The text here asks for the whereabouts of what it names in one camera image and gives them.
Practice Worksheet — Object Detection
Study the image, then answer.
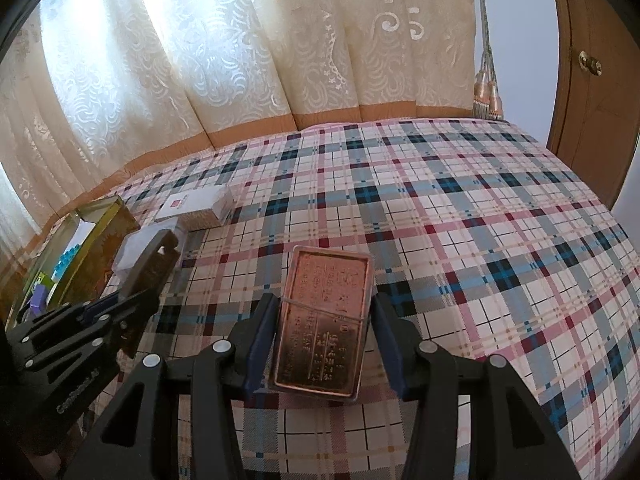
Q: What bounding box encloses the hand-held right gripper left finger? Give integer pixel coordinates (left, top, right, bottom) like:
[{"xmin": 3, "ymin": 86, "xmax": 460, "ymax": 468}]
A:
[{"xmin": 90, "ymin": 292, "xmax": 278, "ymax": 480}]

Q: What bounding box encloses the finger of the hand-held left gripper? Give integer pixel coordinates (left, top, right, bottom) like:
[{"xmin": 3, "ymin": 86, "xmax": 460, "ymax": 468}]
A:
[
  {"xmin": 17, "ymin": 292, "xmax": 126, "ymax": 348},
  {"xmin": 27, "ymin": 229, "xmax": 182, "ymax": 376}
]

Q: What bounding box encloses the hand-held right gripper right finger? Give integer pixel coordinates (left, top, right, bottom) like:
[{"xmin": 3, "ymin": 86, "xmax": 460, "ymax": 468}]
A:
[{"xmin": 372, "ymin": 295, "xmax": 583, "ymax": 480}]

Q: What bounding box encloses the small white box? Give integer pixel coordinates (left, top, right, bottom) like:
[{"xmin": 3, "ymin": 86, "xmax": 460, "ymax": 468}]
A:
[{"xmin": 112, "ymin": 230, "xmax": 190, "ymax": 280}]

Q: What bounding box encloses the gold tin box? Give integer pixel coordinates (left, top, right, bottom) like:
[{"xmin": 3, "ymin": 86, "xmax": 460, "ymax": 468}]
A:
[{"xmin": 10, "ymin": 195, "xmax": 141, "ymax": 321}]

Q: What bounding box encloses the copper square plate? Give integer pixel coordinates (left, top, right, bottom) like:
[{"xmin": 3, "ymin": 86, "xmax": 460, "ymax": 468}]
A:
[{"xmin": 267, "ymin": 244, "xmax": 375, "ymax": 403}]

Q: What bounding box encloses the blue building block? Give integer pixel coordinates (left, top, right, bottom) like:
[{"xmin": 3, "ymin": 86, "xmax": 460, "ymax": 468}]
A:
[{"xmin": 55, "ymin": 245, "xmax": 83, "ymax": 276}]

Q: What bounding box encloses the green building block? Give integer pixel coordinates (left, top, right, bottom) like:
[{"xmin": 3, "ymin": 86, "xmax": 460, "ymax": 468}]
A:
[{"xmin": 35, "ymin": 270, "xmax": 58, "ymax": 306}]

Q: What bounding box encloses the white carton with red label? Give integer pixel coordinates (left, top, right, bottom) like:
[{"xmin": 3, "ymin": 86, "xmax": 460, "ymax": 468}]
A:
[{"xmin": 154, "ymin": 189, "xmax": 236, "ymax": 232}]

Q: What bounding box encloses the cream patterned curtain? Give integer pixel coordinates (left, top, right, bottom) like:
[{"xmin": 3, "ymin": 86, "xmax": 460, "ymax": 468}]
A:
[{"xmin": 0, "ymin": 0, "xmax": 481, "ymax": 281}]

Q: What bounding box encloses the wooden door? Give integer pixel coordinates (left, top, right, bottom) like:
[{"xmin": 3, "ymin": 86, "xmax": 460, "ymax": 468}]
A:
[{"xmin": 545, "ymin": 0, "xmax": 640, "ymax": 211}]

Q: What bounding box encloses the brass door knob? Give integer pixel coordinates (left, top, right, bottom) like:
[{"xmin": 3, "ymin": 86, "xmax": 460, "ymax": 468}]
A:
[{"xmin": 577, "ymin": 50, "xmax": 603, "ymax": 75}]

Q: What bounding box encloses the curtain tieback tassel cord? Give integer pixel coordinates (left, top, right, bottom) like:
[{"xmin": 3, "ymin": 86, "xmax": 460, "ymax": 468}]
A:
[{"xmin": 470, "ymin": 0, "xmax": 506, "ymax": 121}]

